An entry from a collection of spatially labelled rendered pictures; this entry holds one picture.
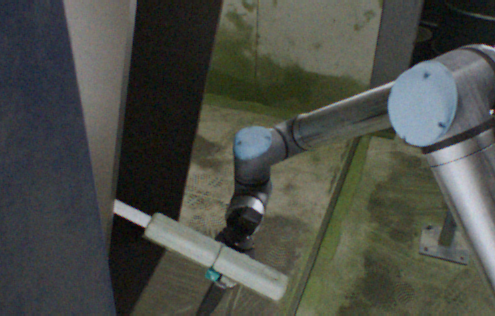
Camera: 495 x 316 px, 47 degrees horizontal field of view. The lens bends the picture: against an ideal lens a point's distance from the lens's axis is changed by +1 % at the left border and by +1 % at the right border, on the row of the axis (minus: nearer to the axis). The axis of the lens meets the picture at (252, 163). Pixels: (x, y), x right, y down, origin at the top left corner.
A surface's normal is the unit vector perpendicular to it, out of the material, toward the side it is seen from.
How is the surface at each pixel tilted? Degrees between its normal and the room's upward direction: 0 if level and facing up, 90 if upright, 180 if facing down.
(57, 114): 90
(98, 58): 90
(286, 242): 0
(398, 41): 90
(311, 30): 90
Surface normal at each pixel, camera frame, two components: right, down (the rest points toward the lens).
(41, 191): 0.94, 0.21
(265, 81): -0.33, 0.53
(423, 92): -0.83, 0.22
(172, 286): 0.03, -0.82
